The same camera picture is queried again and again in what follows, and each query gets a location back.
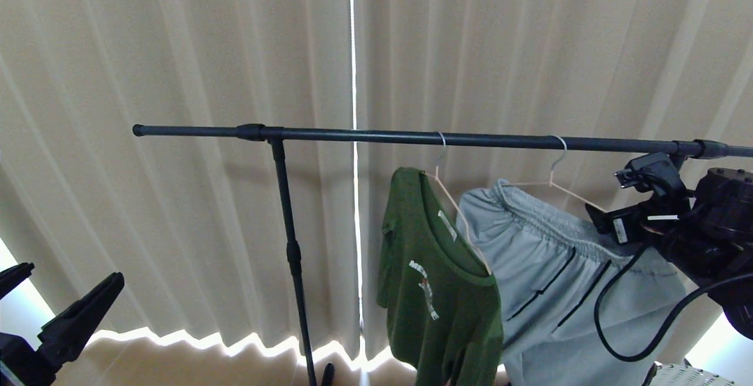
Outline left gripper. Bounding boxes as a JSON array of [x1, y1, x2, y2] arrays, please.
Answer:
[[0, 262, 126, 386]]

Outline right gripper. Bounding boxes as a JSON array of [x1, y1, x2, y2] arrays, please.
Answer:
[[584, 198, 743, 290]]

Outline pink clothes hanger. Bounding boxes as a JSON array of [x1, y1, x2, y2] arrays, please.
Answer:
[[425, 132, 492, 276], [505, 135, 609, 214]]

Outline pale grey shorts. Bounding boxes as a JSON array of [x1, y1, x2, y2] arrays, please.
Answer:
[[456, 179, 689, 386]]

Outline green printed shirt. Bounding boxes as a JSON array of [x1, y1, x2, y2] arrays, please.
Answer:
[[376, 167, 505, 386]]

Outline white laundry basket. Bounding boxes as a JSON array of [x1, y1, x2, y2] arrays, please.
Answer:
[[644, 361, 736, 386]]

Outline black clothes rack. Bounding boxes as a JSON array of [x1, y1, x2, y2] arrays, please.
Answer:
[[132, 124, 753, 386]]

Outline beige curtain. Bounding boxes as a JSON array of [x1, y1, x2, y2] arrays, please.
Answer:
[[0, 0, 753, 369]]

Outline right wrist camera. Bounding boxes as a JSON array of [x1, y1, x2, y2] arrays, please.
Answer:
[[614, 152, 689, 198]]

